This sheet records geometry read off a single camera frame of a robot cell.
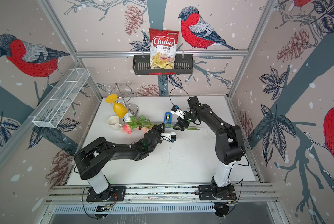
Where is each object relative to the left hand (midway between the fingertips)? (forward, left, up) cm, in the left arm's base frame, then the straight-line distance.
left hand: (163, 119), depth 86 cm
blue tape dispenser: (+9, -3, -11) cm, 15 cm away
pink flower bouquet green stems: (-3, +13, 0) cm, 14 cm away
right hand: (+2, -9, -5) cm, 10 cm away
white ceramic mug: (+5, +37, -11) cm, 39 cm away
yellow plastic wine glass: (+9, +30, -1) cm, 31 cm away
